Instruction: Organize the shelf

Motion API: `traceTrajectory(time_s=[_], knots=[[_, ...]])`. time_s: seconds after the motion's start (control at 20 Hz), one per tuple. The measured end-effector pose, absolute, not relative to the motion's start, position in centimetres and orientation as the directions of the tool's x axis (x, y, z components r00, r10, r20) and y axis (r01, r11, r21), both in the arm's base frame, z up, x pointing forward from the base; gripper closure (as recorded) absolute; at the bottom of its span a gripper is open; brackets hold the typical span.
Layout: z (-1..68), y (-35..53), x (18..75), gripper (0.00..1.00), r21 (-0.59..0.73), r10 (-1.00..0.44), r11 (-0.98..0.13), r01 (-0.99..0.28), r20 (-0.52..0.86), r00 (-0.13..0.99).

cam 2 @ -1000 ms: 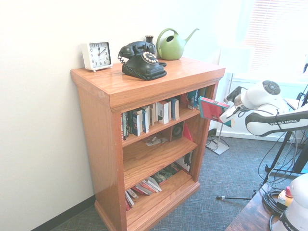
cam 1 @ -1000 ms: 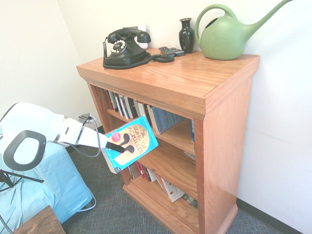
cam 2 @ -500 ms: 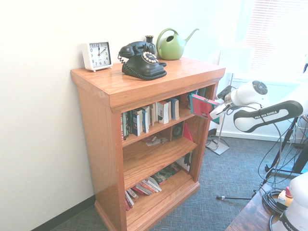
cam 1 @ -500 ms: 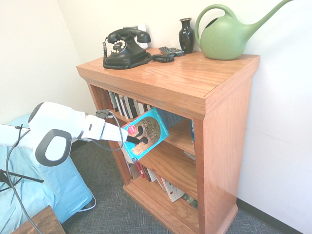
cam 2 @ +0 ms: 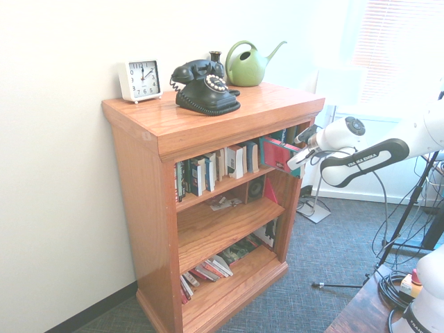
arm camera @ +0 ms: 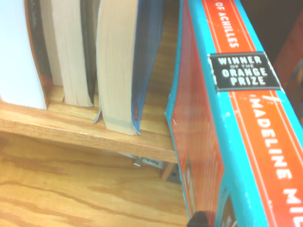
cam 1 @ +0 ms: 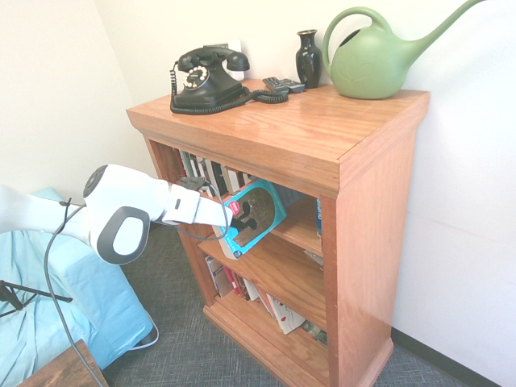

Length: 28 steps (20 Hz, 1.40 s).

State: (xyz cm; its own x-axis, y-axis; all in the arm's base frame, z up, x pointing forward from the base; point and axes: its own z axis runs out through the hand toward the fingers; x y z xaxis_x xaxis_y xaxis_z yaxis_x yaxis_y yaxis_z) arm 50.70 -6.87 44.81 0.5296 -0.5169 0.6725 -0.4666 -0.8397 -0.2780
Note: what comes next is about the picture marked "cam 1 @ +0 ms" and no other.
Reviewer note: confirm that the white flat book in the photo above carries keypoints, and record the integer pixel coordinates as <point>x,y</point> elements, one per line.
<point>284,316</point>

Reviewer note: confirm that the teal paperback book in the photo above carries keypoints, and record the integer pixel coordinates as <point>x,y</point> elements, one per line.
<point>262,209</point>

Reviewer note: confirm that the dark upright book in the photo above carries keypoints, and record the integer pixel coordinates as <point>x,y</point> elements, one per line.
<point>185,163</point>

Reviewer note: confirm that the green plastic watering can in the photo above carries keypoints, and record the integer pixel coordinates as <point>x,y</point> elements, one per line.
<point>363,68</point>

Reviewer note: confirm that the thick white upright book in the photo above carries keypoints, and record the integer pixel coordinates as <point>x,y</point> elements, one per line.
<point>246,179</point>

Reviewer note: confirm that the black vintage rotary telephone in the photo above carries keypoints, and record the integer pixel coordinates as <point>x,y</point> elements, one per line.
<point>201,92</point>

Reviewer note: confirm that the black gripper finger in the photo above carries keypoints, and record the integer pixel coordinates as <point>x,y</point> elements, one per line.
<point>238,226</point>

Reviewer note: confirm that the beige upright book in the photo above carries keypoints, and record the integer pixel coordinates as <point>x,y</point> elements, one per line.
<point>231,179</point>

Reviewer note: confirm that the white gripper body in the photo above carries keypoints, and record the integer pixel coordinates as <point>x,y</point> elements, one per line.
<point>211,213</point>

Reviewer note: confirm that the white red leaning book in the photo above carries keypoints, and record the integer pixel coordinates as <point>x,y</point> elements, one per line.
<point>213,278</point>

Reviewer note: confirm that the light blue cloth cover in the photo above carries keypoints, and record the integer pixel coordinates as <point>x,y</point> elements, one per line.
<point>101,302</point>

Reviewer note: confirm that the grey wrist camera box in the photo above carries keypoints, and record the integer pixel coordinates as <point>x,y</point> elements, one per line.
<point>191,183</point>

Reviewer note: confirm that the blue grey thick book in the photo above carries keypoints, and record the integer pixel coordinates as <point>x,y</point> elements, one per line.
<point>290,195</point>

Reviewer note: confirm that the black camera tripod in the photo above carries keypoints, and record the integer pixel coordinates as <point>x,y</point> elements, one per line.
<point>24,292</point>

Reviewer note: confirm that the blue Thailand guide book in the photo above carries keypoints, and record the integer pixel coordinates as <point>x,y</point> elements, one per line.
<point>319,217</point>

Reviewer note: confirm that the black remote control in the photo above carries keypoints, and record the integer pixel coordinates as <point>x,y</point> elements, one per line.
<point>272,83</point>
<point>293,85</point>

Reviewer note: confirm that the dark cover magazine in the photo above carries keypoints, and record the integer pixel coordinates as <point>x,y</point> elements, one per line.
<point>316,332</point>

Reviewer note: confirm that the wooden oak bookshelf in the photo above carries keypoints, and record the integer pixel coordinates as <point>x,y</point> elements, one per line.
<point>363,242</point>

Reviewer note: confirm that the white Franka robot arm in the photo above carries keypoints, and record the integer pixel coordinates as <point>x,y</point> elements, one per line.
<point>121,201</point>

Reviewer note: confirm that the small black vase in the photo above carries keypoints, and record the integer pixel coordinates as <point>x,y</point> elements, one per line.
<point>308,60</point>

